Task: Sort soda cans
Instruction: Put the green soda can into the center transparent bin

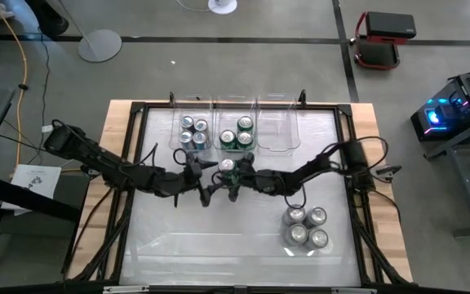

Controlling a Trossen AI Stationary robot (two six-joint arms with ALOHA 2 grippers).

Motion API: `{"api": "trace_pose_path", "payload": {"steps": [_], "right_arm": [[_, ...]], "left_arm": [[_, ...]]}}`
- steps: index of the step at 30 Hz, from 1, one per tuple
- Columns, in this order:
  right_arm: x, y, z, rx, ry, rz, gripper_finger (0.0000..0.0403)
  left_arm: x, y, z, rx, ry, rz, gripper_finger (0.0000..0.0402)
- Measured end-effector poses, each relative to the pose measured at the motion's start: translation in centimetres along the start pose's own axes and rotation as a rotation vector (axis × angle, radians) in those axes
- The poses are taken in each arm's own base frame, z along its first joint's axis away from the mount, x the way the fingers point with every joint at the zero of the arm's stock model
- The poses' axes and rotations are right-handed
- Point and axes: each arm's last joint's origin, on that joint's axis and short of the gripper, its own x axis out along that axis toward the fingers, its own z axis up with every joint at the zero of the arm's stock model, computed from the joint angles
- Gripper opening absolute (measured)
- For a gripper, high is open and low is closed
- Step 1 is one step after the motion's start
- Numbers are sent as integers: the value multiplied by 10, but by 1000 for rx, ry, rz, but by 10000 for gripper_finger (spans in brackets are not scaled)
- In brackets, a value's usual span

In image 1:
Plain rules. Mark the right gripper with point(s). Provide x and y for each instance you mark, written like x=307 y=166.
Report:
x=259 y=179

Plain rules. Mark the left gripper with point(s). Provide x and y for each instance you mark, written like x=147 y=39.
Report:
x=190 y=177

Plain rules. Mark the green Sprite can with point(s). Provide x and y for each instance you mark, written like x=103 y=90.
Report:
x=245 y=122
x=227 y=165
x=245 y=139
x=227 y=139

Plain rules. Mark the blue silver Red Bull can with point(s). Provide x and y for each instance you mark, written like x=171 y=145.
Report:
x=186 y=122
x=201 y=125
x=185 y=139
x=199 y=140

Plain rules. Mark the white blue Spindrift can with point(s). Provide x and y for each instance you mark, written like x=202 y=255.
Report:
x=296 y=233
x=317 y=238
x=295 y=213
x=316 y=216

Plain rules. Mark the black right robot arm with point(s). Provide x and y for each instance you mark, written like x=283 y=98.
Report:
x=341 y=159

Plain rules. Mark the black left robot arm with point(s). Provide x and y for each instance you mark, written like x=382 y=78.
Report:
x=96 y=157

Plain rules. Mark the clear plastic bin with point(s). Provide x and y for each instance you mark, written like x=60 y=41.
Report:
x=278 y=122
x=176 y=110
x=229 y=110

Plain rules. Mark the glossy white table board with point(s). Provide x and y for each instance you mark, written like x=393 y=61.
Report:
x=218 y=245

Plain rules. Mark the small white tag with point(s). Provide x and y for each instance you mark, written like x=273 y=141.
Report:
x=46 y=128

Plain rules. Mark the grey round lamp base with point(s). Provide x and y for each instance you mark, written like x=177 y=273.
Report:
x=99 y=45

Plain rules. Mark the white round fan base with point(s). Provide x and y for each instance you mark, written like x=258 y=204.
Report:
x=222 y=5

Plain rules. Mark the printed white paper sheet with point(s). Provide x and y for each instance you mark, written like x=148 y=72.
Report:
x=35 y=183

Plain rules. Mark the red black rolling stool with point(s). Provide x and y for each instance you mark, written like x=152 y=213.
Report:
x=382 y=41

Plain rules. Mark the black RGB computer case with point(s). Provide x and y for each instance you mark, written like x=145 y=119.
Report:
x=455 y=110

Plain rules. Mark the person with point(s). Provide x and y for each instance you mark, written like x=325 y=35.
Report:
x=16 y=12

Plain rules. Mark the black clamp post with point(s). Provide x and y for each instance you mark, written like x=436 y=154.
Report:
x=171 y=99
x=302 y=98

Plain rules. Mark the black aluminium table frame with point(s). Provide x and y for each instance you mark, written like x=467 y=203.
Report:
x=343 y=109

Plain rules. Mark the silver bracket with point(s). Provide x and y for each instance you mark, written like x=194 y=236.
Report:
x=353 y=290
x=125 y=289

